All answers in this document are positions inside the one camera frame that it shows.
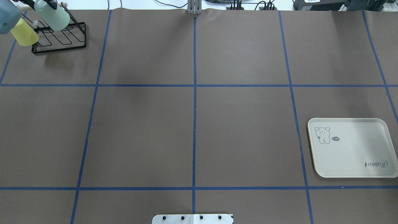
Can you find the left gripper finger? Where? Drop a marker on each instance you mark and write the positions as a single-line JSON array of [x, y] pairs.
[[52, 3]]

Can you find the pale green cup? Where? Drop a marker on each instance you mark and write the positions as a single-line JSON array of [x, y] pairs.
[[57, 19]]

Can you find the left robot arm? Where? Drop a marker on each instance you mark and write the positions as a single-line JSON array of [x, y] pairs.
[[9, 12]]

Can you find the yellow cup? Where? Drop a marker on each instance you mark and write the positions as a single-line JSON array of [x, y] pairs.
[[24, 34]]

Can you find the beige rabbit tray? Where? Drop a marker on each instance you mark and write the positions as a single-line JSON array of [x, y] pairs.
[[352, 148]]

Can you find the black box device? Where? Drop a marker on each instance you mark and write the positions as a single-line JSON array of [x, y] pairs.
[[318, 5]]

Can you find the black wire cup rack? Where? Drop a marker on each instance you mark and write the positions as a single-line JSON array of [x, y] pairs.
[[74, 36]]

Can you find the aluminium frame post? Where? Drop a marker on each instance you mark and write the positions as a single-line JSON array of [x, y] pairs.
[[194, 7]]

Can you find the white camera pillar stand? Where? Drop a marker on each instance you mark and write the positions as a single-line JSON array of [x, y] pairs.
[[193, 219]]

